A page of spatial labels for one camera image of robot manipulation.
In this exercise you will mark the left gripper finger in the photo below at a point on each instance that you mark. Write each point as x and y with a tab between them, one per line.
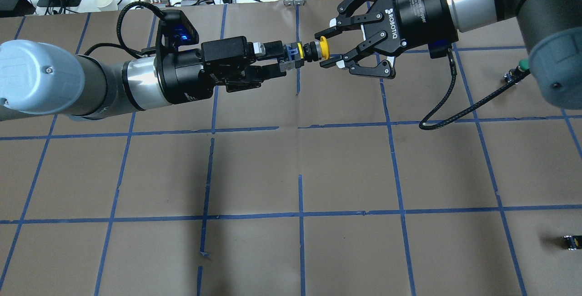
259	74
270	50

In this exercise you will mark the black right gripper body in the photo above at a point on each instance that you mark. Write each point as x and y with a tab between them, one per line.
417	17

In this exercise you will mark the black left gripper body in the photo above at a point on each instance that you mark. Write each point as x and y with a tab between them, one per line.
185	79

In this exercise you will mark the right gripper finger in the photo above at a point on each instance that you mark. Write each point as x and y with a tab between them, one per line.
340	25
344	62

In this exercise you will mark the yellow push button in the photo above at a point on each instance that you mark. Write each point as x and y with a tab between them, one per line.
295	54

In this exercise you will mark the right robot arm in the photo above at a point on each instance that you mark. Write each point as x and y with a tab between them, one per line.
551	31

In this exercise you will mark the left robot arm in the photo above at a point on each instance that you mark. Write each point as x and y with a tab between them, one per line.
39	79

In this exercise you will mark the green push button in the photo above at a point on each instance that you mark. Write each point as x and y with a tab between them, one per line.
522	70

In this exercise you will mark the white paper cup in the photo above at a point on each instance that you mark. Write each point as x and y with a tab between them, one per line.
106	5

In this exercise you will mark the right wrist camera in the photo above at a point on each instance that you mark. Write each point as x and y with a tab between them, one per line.
440	48

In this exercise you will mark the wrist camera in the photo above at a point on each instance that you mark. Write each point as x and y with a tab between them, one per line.
440	48
175	30

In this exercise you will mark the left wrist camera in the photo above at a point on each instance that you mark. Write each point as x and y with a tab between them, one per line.
175	30

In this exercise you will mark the small black switch block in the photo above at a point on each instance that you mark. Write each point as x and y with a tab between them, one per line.
573	242

